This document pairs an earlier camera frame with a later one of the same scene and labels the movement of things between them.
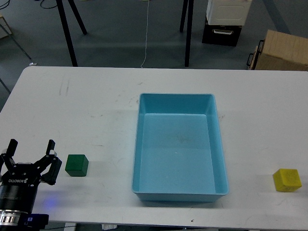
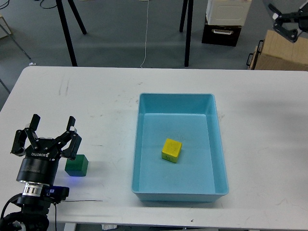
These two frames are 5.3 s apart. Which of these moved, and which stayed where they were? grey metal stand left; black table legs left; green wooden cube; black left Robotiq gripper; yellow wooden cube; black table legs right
Moved: yellow wooden cube; black left Robotiq gripper
Stayed: green wooden cube; black table legs right; grey metal stand left; black table legs left
